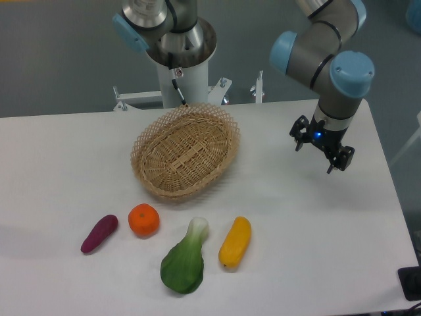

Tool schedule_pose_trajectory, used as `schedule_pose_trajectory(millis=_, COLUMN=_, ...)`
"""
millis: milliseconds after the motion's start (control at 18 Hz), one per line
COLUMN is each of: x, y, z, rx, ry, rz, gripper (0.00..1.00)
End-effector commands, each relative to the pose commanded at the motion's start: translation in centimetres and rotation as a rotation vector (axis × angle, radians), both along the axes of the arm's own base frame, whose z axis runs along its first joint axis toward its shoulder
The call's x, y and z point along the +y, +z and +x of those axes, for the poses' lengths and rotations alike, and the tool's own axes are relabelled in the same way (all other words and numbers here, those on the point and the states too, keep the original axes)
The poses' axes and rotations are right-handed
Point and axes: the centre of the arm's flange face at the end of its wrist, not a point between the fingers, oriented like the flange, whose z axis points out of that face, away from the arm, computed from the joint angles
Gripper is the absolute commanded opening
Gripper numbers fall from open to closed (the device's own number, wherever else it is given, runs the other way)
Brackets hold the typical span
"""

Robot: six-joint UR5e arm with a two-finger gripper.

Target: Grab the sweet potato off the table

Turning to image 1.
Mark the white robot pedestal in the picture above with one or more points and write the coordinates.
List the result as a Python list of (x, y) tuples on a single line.
[(182, 61)]

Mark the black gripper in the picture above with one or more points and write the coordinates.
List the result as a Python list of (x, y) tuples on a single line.
[(325, 133)]

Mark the orange tangerine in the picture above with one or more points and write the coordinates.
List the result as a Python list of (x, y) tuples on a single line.
[(143, 220)]

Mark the black device at table edge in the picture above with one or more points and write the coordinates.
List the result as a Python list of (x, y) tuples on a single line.
[(410, 282)]

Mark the purple sweet potato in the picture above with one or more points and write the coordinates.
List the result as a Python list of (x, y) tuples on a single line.
[(104, 228)]

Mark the white clamp post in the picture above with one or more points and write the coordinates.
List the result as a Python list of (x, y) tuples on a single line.
[(257, 90)]

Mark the woven wicker basket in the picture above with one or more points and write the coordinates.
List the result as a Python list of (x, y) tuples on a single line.
[(185, 150)]

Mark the green bok choy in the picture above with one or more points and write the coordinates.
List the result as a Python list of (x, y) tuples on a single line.
[(182, 268)]

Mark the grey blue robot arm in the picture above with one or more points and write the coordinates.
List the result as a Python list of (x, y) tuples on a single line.
[(315, 59)]

